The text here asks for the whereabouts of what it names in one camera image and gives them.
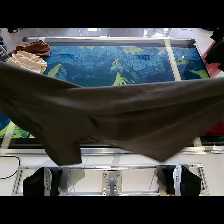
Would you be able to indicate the cream striped garment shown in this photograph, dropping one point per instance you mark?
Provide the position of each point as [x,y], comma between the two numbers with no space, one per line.
[28,62]

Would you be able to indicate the dark brown shirt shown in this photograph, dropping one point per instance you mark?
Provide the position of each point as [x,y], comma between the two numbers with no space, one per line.
[126,113]

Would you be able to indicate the rust brown garment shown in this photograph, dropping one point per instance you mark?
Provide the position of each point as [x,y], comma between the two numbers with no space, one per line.
[35,47]

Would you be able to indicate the black garment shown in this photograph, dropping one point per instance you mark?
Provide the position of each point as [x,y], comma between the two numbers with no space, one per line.
[216,50]

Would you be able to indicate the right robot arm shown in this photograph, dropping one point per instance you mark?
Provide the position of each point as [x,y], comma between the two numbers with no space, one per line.
[183,181]

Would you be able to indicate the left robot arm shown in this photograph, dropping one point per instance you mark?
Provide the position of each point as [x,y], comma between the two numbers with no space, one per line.
[40,183]

